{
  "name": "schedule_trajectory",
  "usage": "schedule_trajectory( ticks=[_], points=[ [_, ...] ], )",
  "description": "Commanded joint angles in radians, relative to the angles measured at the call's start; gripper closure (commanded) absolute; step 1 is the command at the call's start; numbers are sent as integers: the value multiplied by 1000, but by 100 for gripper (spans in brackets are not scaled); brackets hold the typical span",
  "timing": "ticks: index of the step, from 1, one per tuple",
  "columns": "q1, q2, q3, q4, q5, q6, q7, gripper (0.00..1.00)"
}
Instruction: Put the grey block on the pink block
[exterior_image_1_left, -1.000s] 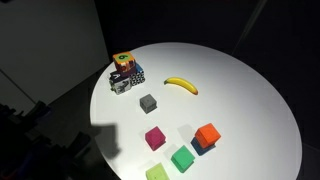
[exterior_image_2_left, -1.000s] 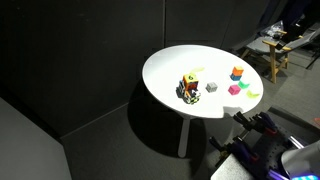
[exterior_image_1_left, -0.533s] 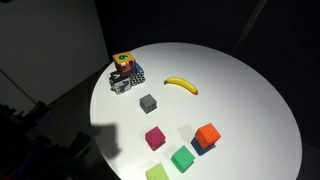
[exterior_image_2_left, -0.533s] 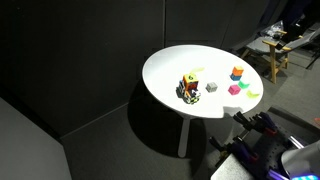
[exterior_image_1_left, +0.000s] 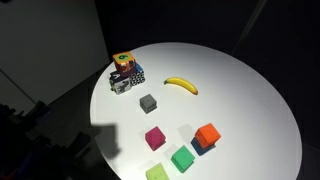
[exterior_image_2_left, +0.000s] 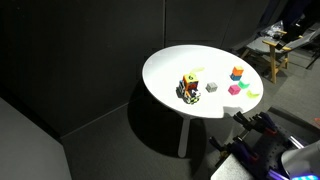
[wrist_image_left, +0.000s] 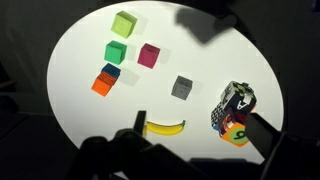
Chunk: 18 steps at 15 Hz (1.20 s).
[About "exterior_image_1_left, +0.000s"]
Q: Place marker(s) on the pink block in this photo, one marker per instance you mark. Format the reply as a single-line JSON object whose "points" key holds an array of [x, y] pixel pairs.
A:
{"points": [[155, 138]]}

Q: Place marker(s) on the orange number six cube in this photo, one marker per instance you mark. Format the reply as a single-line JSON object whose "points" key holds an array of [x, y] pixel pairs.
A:
{"points": [[124, 62]]}

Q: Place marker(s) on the black white patterned cube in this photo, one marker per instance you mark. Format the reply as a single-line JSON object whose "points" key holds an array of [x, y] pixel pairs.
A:
{"points": [[137, 77]]}

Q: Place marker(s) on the orange block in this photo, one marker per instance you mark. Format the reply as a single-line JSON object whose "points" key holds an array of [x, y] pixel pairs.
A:
{"points": [[208, 135]]}

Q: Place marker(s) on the grey block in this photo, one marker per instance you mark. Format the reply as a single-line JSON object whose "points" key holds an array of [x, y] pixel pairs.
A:
{"points": [[148, 103]]}

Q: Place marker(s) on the blue block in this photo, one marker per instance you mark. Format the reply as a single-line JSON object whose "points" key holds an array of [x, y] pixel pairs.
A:
{"points": [[199, 149]]}

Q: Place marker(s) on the yellow banana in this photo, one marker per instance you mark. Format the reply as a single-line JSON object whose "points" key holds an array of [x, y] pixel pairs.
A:
{"points": [[181, 85]]}

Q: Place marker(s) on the lime green block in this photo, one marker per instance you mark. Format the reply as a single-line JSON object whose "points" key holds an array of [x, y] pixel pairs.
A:
{"points": [[157, 173]]}

